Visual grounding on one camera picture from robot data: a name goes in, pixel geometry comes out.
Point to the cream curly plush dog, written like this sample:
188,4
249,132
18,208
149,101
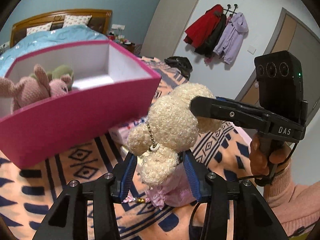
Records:
170,129

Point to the pink right sleeve forearm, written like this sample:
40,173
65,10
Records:
294,205

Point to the wall coat hook rack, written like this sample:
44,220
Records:
230,9

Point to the dark folded clothes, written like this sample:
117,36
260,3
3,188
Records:
182,64

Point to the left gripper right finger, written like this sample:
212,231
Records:
191,167

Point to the patterned pillow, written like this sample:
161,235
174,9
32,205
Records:
39,28
71,20

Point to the black right camera box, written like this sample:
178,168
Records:
280,80

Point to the wooden nightstand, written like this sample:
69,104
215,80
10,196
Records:
121,40

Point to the green plush frog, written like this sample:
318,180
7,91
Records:
57,81

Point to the right hand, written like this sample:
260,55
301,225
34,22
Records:
259,160

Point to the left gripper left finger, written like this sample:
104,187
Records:
128,168

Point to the pink cardboard box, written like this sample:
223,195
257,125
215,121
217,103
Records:
111,86

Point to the left patterned pillow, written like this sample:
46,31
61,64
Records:
39,28

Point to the black jacket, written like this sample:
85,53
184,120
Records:
206,49

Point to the right patterned pillow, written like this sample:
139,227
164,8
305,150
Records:
71,20

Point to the red jacket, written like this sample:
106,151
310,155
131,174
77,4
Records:
199,31

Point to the wooden door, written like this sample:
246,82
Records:
293,50

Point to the pink knitted plush rabbit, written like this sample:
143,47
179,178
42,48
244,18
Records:
24,93

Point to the blue floral duvet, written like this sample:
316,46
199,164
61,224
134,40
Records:
45,39

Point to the lilac hooded jacket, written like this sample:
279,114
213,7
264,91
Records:
231,39

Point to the wooden bed headboard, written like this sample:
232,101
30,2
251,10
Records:
99,21

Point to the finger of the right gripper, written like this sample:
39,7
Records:
227,110

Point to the pink white packet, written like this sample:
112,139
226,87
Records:
119,133

